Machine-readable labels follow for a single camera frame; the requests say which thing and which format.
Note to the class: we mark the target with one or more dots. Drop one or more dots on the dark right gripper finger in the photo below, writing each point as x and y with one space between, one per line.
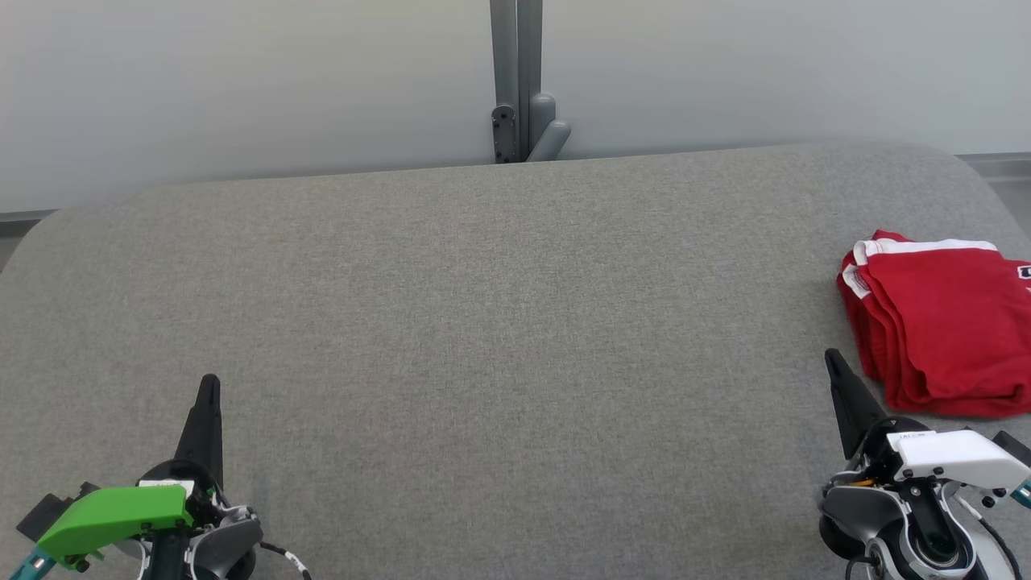
852 403

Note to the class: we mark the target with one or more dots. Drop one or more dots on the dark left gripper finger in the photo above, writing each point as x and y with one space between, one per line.
205 435

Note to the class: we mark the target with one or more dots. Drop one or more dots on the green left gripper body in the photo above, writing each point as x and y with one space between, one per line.
113 511

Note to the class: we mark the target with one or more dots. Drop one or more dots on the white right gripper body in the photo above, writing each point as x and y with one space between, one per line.
958 455

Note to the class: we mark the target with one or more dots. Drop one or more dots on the red jersey with white trim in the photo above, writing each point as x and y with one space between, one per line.
852 283

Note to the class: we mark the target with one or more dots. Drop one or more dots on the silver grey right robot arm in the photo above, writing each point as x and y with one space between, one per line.
862 507

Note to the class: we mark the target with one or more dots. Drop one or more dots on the grey fabric sofa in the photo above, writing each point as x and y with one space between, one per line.
515 362

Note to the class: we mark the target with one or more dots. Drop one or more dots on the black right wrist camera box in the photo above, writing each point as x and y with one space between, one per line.
1016 447

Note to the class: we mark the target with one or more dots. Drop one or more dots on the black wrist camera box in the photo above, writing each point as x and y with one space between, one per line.
40 515
1016 447

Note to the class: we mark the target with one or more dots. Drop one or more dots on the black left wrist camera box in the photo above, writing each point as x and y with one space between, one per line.
40 515

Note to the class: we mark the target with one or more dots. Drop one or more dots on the grey metal post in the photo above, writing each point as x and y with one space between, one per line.
519 80

